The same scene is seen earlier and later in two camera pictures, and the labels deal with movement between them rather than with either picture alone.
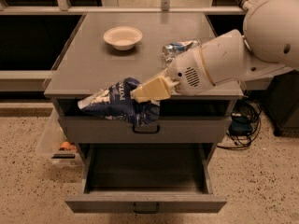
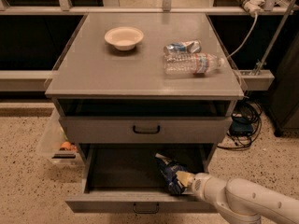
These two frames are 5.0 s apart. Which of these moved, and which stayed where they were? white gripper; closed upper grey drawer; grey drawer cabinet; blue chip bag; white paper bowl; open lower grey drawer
Moved: blue chip bag; white gripper
Stayed: white paper bowl; grey drawer cabinet; open lower grey drawer; closed upper grey drawer
